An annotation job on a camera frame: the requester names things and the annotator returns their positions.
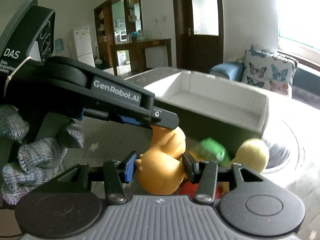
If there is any grey knit gloved hand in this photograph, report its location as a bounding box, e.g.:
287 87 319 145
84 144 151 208
1 119 85 206

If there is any white refrigerator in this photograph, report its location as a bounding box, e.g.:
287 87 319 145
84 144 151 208
73 26 95 67

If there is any dark wooden door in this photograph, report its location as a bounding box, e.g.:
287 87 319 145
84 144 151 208
173 0 223 73

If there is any butterfly print pillow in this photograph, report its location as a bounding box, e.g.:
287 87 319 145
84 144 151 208
242 48 298 96

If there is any dark wooden cabinet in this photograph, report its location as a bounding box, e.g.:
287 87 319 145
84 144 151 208
93 0 176 76

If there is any dark teal sofa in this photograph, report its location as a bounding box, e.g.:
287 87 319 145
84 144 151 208
292 63 319 98

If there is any green packet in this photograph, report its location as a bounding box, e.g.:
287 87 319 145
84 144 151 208
189 138 231 167

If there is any red plastic toy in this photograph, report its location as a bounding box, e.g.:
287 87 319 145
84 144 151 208
178 179 223 201

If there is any yellow plush toy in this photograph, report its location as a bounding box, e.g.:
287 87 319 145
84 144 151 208
227 139 270 173

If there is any black round turntable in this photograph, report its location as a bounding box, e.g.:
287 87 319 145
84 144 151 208
262 120 300 173

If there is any window with dark frame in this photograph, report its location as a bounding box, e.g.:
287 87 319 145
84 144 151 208
277 0 319 52

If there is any orange rubber toy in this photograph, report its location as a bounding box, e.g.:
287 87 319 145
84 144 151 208
135 126 186 195

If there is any white cardboard box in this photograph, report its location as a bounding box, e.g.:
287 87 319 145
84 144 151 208
127 67 268 153

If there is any blue cushion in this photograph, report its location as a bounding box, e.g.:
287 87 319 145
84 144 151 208
209 62 245 82

